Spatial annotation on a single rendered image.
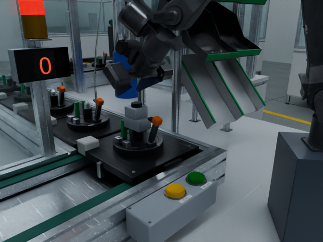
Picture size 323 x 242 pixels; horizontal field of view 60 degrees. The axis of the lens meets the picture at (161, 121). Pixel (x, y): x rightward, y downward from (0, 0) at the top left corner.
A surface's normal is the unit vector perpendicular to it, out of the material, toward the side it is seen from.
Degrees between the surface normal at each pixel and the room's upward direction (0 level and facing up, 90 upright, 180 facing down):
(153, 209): 0
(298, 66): 90
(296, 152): 0
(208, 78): 45
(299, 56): 90
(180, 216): 90
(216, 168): 90
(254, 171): 0
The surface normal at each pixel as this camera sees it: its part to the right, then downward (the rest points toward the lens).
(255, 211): 0.00, -0.94
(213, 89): 0.41, -0.47
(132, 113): -0.70, 0.24
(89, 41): 0.61, 0.26
